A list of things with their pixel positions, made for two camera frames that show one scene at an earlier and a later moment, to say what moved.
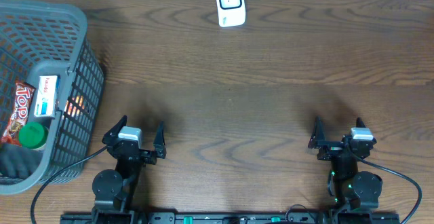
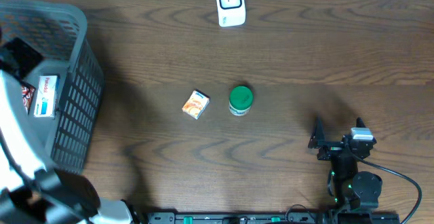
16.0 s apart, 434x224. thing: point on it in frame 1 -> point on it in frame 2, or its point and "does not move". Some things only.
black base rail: [127, 216] does not move
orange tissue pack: [74, 105] -> [196, 104]
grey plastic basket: [43, 39] does not move
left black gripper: [159, 152] -> [15, 54]
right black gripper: [318, 139] does not move
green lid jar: [33, 135] -> [240, 100]
